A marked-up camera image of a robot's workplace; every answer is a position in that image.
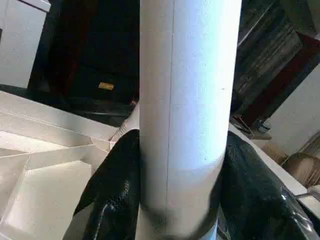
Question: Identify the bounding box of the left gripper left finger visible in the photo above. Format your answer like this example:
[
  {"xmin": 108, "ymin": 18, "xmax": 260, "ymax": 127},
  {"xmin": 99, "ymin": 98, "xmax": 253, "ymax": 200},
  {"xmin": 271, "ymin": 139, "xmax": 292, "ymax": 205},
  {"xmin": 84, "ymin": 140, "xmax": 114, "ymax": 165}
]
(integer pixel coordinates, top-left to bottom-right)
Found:
[{"xmin": 73, "ymin": 129, "xmax": 141, "ymax": 240}]

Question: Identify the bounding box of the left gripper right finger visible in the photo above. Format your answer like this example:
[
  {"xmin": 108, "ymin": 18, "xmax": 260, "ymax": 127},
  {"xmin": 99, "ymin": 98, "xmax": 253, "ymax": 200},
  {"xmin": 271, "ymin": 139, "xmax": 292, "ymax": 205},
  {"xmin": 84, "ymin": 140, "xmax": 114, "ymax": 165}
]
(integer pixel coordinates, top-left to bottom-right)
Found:
[{"xmin": 219, "ymin": 131, "xmax": 320, "ymax": 240}]

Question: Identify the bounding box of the white plastic table top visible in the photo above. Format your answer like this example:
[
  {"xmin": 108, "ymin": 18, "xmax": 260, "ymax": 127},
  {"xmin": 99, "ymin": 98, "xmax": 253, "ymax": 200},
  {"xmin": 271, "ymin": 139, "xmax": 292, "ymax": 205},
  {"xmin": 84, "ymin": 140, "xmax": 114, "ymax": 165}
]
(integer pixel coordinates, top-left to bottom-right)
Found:
[{"xmin": 0, "ymin": 89, "xmax": 309, "ymax": 240}]

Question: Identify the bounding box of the white plastic table leg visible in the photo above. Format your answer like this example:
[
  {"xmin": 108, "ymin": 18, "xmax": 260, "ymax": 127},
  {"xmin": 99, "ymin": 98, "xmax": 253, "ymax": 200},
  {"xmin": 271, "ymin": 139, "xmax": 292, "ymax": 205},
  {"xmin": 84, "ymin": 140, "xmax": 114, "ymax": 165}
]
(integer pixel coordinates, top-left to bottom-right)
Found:
[{"xmin": 138, "ymin": 0, "xmax": 244, "ymax": 240}]

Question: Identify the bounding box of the small tan label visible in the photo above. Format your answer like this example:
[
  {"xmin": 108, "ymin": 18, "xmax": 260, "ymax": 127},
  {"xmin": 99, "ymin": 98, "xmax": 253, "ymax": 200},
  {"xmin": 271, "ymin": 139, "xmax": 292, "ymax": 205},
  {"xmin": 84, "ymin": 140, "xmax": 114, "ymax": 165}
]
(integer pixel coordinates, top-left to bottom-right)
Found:
[{"xmin": 98, "ymin": 81, "xmax": 115, "ymax": 91}]

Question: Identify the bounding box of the white sideboard cabinet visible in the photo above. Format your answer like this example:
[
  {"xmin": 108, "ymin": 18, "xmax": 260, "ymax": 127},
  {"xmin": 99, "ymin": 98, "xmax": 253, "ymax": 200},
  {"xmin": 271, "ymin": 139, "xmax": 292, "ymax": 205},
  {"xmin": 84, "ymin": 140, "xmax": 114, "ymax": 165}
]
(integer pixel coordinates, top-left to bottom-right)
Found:
[{"xmin": 0, "ymin": 0, "xmax": 52, "ymax": 89}]

